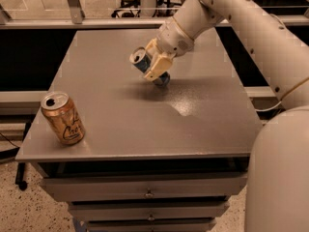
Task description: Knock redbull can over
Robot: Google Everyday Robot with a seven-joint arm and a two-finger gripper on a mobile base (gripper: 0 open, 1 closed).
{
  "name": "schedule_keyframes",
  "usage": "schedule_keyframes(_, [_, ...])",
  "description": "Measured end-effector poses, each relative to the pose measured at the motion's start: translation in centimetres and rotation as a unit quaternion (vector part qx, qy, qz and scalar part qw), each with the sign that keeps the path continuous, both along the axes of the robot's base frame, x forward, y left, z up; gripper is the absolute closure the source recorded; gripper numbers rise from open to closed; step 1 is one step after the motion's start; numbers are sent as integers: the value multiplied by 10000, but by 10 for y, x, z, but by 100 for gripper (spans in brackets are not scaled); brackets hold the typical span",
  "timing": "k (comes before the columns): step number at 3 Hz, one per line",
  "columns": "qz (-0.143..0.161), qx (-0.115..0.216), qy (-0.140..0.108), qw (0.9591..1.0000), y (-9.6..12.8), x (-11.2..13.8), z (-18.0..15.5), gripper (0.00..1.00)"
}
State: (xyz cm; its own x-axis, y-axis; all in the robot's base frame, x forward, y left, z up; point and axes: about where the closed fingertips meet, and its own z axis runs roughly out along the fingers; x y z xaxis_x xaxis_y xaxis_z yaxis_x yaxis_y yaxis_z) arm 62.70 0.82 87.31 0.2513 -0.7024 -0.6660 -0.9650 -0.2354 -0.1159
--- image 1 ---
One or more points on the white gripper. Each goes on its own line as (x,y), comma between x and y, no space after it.
(174,40)

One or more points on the blue silver redbull can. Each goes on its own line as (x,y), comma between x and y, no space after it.
(142,61)

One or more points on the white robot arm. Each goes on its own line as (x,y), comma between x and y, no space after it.
(277,198)

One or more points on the orange lacroix soda can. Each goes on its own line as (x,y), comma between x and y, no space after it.
(61,114)

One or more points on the top grey drawer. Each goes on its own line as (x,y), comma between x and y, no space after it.
(144,187)

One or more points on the grey drawer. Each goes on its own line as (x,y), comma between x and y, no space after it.
(160,225)
(144,187)
(150,210)

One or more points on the middle grey drawer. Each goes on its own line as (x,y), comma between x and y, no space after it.
(150,210)

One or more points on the black cart leg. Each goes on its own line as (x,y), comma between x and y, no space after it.
(19,178)

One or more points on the bottom grey drawer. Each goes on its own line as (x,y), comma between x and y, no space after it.
(160,225)

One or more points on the metal frame rail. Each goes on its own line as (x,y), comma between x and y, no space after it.
(84,14)

